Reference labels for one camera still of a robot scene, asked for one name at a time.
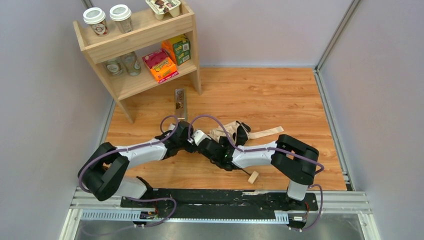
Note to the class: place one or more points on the pudding cup multipack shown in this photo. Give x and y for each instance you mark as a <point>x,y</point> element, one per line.
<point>162,7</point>

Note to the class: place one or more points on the clear glass jar left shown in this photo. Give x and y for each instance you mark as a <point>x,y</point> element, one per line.
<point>114,66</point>

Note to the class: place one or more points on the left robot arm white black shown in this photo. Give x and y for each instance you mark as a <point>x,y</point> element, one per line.
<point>103,175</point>

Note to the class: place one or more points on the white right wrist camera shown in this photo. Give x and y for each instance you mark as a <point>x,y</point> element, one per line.
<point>197,137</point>

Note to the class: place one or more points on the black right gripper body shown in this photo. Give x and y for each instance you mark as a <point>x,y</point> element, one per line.
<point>231,137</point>

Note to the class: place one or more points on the clear glass jar right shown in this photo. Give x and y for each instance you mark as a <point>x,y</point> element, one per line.
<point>131,63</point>

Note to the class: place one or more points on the beige umbrella with black shaft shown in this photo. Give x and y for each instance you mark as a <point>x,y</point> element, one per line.
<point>240,133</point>

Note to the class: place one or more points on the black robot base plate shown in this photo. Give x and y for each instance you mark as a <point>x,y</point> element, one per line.
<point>221,202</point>

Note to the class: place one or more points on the wooden two-tier shelf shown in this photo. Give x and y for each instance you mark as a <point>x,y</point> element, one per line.
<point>146,37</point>

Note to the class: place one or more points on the green orange carton box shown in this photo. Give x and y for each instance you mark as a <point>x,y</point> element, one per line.
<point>178,48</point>

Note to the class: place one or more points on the paper cup red logo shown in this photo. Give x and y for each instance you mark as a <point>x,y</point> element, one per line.
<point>95,17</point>

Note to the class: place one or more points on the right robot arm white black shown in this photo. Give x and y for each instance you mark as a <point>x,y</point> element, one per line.
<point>293,158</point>

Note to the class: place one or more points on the aluminium slotted cable rail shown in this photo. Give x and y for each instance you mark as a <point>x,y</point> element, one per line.
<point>138,215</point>

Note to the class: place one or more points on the clear glass jar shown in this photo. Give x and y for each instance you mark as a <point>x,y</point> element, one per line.
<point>131,63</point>
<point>114,66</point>

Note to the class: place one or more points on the paper cup grey sleeve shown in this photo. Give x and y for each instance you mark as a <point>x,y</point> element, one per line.
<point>121,15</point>

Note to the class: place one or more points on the orange pink snack box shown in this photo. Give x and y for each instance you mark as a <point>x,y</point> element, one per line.
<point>160,65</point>

